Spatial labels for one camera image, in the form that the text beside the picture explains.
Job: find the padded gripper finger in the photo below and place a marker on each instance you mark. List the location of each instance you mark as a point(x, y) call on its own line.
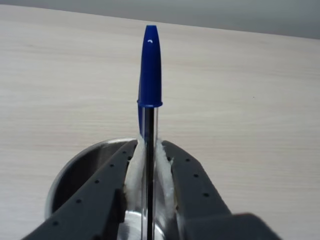
point(87, 200)
point(195, 190)

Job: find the blue capped clear pen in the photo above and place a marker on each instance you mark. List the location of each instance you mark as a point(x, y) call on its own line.
point(151, 62)

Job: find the silver metal cup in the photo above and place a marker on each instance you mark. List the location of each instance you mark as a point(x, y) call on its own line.
point(75, 172)

